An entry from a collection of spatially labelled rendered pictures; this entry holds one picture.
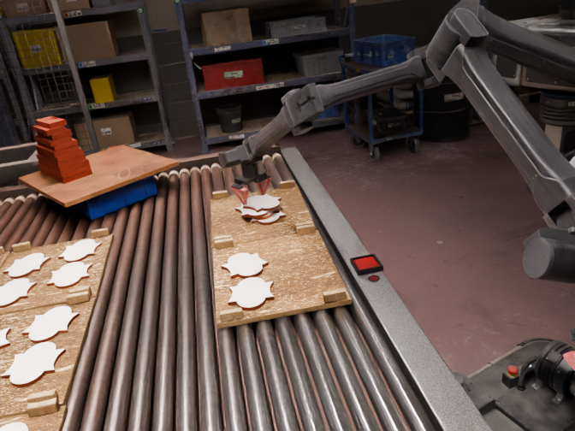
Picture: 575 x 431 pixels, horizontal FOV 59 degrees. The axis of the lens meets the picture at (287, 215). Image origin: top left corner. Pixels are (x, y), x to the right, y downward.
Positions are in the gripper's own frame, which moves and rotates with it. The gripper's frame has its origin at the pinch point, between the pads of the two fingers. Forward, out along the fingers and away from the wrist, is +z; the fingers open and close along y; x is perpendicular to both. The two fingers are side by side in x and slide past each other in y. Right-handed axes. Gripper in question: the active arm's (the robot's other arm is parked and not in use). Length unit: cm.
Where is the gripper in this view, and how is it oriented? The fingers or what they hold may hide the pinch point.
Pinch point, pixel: (253, 197)
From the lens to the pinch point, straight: 186.4
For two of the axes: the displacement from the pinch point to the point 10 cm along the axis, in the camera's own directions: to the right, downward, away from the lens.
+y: -6.6, 3.9, -6.4
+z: 1.0, 8.9, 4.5
